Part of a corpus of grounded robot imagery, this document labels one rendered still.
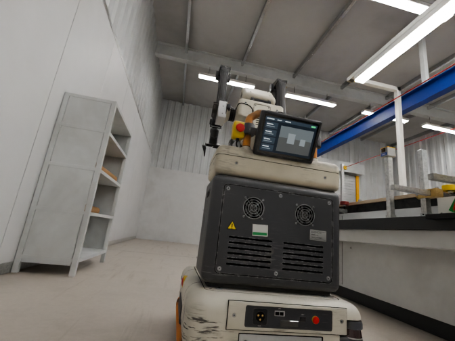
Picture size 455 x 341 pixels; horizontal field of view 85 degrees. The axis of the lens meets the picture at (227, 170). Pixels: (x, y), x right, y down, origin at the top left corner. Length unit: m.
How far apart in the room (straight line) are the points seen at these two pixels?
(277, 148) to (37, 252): 2.09
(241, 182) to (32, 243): 1.96
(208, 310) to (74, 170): 1.92
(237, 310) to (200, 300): 0.12
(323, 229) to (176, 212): 7.80
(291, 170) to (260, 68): 6.51
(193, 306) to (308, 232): 0.50
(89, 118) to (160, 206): 6.38
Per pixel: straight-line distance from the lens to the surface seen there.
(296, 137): 1.04
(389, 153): 2.18
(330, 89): 8.11
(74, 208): 2.46
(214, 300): 0.88
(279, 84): 1.96
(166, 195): 8.75
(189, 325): 0.90
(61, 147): 2.61
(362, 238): 2.31
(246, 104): 1.48
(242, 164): 0.98
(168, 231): 8.68
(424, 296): 2.24
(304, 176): 1.06
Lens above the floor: 0.47
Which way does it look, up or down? 14 degrees up
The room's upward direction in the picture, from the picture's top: 7 degrees clockwise
